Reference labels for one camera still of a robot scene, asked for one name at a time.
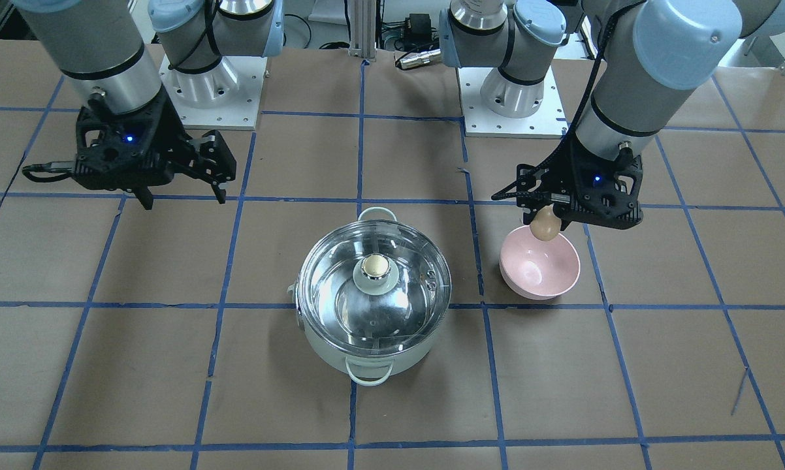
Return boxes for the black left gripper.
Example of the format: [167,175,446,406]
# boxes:
[492,140,644,232]

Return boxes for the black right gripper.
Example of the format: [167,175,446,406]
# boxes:
[22,89,237,210]

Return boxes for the brown egg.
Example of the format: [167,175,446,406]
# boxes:
[529,204,562,243]

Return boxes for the glass pot lid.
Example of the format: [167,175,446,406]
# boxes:
[296,219,453,357]

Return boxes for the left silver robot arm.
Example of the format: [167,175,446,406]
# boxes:
[438,1,785,238]

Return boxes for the pale green electric pot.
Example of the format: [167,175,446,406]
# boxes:
[288,206,453,387]

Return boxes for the pink bowl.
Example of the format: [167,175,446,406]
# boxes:
[499,226,581,300]

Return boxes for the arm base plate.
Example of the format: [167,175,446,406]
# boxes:
[457,67,568,139]
[159,56,269,131]

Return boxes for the aluminium frame post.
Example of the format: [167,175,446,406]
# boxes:
[345,1,380,63]

